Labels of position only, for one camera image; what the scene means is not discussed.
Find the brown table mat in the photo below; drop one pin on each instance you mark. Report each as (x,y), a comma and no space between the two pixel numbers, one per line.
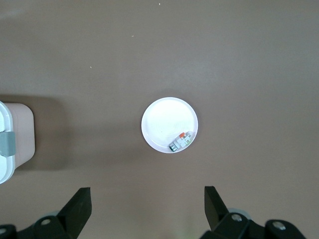
(159,49)

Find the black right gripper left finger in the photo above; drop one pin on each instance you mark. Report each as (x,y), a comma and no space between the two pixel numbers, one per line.
(74,211)

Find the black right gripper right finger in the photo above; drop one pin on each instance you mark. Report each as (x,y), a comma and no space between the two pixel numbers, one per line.
(215,211)

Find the white round plate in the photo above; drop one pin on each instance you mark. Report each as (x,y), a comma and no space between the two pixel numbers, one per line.
(164,117)

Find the pink storage box white lid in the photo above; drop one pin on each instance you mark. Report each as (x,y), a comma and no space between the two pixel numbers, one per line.
(23,134)

